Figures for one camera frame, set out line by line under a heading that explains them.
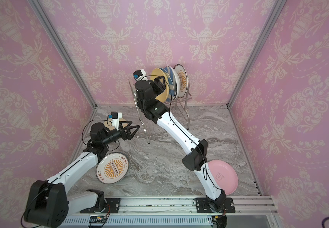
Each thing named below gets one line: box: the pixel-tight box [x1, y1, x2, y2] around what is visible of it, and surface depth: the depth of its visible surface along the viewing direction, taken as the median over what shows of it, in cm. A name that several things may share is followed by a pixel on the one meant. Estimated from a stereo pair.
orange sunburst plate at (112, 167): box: [95, 152, 130, 185], surface depth 87 cm
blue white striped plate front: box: [164, 66, 178, 102], surface depth 76 cm
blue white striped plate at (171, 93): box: [159, 67, 175, 103], surface depth 76 cm
